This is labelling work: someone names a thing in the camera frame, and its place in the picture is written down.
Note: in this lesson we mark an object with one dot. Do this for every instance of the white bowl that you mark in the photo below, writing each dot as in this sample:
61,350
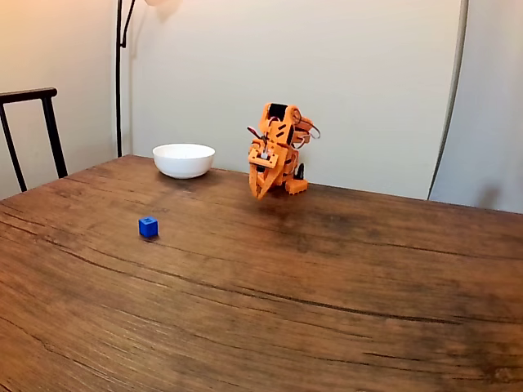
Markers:
184,161

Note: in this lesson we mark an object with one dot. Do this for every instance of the black floor lamp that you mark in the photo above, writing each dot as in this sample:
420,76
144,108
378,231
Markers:
118,102

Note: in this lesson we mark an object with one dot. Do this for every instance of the blue cube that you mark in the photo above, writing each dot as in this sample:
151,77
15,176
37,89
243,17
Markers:
148,227

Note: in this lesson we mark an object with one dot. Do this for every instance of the orange camera mount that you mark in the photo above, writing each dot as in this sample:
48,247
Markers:
256,157

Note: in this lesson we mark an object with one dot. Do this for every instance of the black chair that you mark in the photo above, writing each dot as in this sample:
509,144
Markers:
49,122

